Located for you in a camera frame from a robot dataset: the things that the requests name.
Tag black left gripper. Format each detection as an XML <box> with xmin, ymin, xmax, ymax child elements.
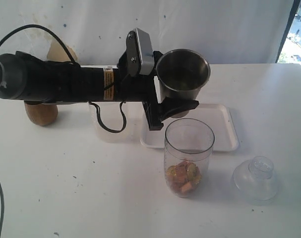
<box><xmin>117</xmin><ymin>51</ymin><xmax>199</xmax><ymax>131</ymax></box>

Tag stainless steel cup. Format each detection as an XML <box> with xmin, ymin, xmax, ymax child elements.
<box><xmin>156</xmin><ymin>49</ymin><xmax>211</xmax><ymax>119</ymax></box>

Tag gold coin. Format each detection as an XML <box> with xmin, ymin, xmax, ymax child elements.
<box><xmin>186</xmin><ymin>163</ymin><xmax>202</xmax><ymax>185</ymax></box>
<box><xmin>166</xmin><ymin>166</ymin><xmax>176</xmax><ymax>180</ymax></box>

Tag brown wooden cup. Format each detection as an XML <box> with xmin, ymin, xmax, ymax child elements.
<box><xmin>24</xmin><ymin>101</ymin><xmax>58</xmax><ymax>126</ymax></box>

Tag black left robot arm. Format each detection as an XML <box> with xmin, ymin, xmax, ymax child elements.
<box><xmin>0</xmin><ymin>52</ymin><xmax>199</xmax><ymax>131</ymax></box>

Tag clear plastic shaker body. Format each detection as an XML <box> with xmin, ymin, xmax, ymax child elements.
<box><xmin>164</xmin><ymin>118</ymin><xmax>215</xmax><ymax>198</ymax></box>

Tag clear plastic shaker lid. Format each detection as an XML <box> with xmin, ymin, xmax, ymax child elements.
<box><xmin>231</xmin><ymin>156</ymin><xmax>279</xmax><ymax>206</ymax></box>

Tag translucent plastic deli container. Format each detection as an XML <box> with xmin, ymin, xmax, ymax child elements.
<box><xmin>88</xmin><ymin>102</ymin><xmax>130</xmax><ymax>143</ymax></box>

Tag white plastic tray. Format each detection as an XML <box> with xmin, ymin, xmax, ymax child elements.
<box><xmin>140</xmin><ymin>104</ymin><xmax>239</xmax><ymax>152</ymax></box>

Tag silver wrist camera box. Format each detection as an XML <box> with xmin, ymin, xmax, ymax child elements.
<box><xmin>126</xmin><ymin>28</ymin><xmax>155</xmax><ymax>77</ymax></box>

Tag black cable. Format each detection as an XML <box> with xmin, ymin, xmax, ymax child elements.
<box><xmin>0</xmin><ymin>24</ymin><xmax>127</xmax><ymax>238</ymax></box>

